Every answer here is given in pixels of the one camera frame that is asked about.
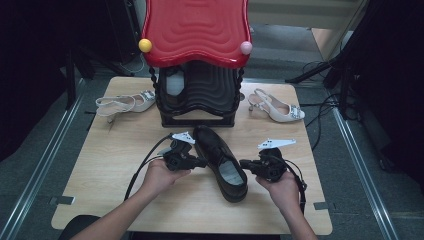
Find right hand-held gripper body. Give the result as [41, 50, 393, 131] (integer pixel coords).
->
[256, 138, 297, 183]

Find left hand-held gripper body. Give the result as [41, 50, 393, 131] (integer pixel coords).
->
[163, 131, 196, 172]

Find black leather shoe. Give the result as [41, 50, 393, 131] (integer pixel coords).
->
[192, 125, 249, 204]
[160, 66, 189, 113]

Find white slingback heel sandal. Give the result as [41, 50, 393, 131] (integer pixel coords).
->
[247, 88, 306, 123]
[95, 89, 157, 125]

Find red and black shoe rack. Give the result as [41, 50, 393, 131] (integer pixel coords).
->
[138, 0, 253, 128]

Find person's right hand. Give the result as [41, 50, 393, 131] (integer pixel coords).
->
[255, 171, 301, 209]

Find person's left hand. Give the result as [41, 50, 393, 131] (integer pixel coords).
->
[141, 159, 192, 198]

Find black tripod stand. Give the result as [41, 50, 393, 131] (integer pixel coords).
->
[285, 0, 378, 120]

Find dark rounded seat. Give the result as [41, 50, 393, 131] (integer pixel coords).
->
[58, 214, 101, 240]

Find black upright stand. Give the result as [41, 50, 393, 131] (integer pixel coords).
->
[64, 49, 78, 111]

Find tan wooden board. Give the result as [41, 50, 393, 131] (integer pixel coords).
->
[311, 28, 354, 62]

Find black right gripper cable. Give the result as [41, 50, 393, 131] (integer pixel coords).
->
[283, 156, 308, 214]

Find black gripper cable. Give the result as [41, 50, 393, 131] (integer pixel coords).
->
[283, 156, 308, 214]
[123, 133, 174, 201]

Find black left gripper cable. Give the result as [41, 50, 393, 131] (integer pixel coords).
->
[123, 133, 174, 201]

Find black floor cables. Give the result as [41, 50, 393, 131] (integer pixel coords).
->
[301, 59, 344, 151]

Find metal floor rail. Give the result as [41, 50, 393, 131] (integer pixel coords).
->
[0, 78, 86, 240]
[331, 106, 401, 240]

